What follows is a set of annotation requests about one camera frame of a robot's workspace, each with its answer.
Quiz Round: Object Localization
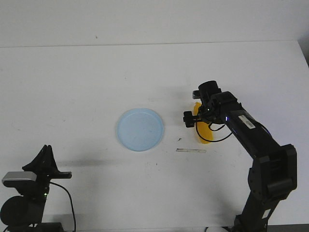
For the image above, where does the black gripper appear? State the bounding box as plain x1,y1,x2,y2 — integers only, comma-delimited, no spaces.
22,145,72,193
183,80,225,128

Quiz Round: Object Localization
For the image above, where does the yellow corn cob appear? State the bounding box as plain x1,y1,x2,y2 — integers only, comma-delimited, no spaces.
193,102,213,141

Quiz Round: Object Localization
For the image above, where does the light blue round plate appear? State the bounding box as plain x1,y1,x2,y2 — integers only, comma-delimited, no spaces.
116,108,164,152

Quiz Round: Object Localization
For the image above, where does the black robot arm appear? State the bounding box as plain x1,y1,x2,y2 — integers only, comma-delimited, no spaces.
183,81,297,232
0,145,76,232

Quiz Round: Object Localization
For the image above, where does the tape strip on table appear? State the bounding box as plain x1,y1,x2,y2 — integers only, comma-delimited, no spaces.
176,148,206,153

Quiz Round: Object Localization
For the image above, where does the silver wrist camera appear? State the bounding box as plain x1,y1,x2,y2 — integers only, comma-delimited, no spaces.
1,172,37,188

